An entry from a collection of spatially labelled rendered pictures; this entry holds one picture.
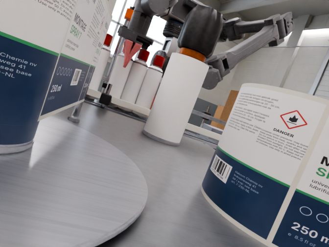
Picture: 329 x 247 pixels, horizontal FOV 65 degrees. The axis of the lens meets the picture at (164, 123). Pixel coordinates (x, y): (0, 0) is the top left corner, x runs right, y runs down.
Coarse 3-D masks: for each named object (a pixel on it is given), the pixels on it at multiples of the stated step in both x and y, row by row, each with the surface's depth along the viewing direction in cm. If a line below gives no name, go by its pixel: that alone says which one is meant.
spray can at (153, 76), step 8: (160, 56) 82; (152, 64) 84; (160, 64) 82; (152, 72) 82; (160, 72) 82; (144, 80) 83; (152, 80) 82; (144, 88) 83; (152, 88) 83; (144, 96) 83; (152, 96) 84; (136, 104) 84; (144, 104) 83; (136, 112) 83
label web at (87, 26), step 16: (80, 0) 22; (96, 0) 28; (80, 16) 24; (96, 16) 31; (80, 32) 26; (96, 32) 34; (64, 48) 22; (80, 48) 28; (96, 48) 38; (64, 64) 24; (80, 64) 31; (64, 80) 26; (80, 80) 35; (48, 96) 23; (64, 96) 29; (80, 96) 39; (48, 112) 25
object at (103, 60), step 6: (108, 36) 77; (108, 42) 78; (102, 48) 76; (108, 48) 78; (102, 54) 77; (108, 54) 78; (102, 60) 77; (96, 66) 77; (102, 66) 78; (96, 72) 77; (102, 72) 79; (96, 78) 78; (90, 84) 78; (96, 84) 79; (96, 90) 80; (90, 96) 78
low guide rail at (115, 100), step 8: (88, 88) 76; (96, 96) 77; (112, 96) 79; (120, 104) 79; (128, 104) 80; (144, 112) 82; (192, 128) 86; (200, 128) 87; (208, 136) 88; (216, 136) 89
